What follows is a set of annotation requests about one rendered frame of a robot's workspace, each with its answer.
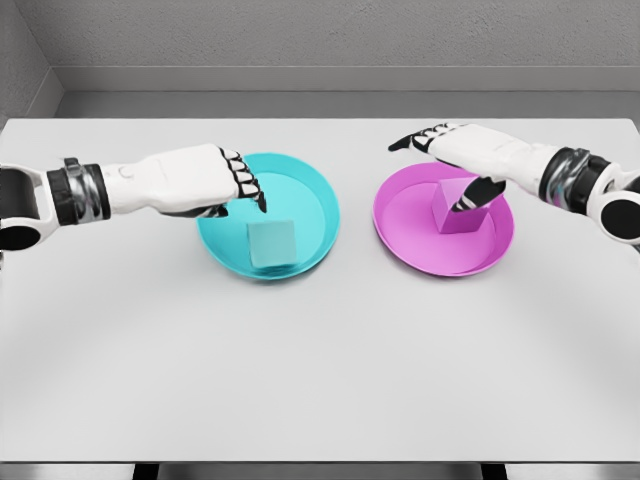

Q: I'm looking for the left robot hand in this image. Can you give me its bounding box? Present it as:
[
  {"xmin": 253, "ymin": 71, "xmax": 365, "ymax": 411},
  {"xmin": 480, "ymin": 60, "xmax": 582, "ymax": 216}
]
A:
[{"xmin": 152, "ymin": 143, "xmax": 268, "ymax": 219}]

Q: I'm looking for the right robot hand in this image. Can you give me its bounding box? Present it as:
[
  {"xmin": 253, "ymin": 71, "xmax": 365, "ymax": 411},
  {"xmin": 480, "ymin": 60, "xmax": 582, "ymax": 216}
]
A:
[{"xmin": 388, "ymin": 121, "xmax": 521, "ymax": 214}]

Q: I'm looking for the pink block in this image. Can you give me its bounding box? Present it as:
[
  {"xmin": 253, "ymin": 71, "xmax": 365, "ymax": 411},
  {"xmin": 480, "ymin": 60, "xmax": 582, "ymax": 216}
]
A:
[{"xmin": 431, "ymin": 175, "xmax": 490, "ymax": 235}]

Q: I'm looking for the cyan block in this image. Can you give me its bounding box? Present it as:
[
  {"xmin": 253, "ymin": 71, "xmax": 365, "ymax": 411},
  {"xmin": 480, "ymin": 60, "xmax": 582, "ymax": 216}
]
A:
[{"xmin": 246, "ymin": 218, "xmax": 298, "ymax": 269}]

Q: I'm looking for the pink plate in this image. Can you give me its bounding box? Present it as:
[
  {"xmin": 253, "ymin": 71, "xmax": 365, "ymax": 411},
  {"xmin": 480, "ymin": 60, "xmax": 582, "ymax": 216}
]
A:
[{"xmin": 372, "ymin": 161, "xmax": 516, "ymax": 278}]

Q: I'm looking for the cyan plate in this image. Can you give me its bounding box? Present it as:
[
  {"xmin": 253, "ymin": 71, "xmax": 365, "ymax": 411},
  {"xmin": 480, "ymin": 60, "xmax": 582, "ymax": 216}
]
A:
[{"xmin": 195, "ymin": 152, "xmax": 341, "ymax": 281}]

